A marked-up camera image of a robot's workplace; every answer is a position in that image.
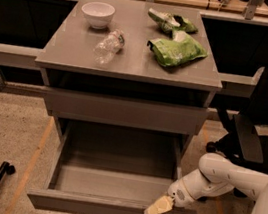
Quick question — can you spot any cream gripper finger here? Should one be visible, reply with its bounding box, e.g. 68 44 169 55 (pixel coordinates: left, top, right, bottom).
144 195 174 214

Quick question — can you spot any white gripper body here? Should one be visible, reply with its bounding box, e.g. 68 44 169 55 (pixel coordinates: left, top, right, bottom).
167 178 199 208

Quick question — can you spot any grey drawer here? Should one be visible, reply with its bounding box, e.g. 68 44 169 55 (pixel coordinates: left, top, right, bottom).
24 112 210 214
44 87 208 136

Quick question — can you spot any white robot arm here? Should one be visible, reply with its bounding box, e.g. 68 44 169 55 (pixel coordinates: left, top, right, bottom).
144 153 268 214

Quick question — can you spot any grey top drawer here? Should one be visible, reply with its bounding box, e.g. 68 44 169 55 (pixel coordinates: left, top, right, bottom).
44 87 208 136

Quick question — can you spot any grey drawer cabinet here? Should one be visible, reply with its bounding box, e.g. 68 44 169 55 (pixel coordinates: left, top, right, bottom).
36 0 221 150

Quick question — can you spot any large green chip bag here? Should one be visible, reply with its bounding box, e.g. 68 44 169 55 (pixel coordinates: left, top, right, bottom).
147 30 207 67

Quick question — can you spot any clear plastic bottle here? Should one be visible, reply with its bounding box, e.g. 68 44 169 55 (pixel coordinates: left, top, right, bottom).
93 29 125 66

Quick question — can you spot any small green chip bag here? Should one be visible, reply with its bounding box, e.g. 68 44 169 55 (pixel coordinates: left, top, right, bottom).
148 7 198 34

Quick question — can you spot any white ceramic bowl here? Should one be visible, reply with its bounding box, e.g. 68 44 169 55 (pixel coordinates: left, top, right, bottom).
82 1 116 29

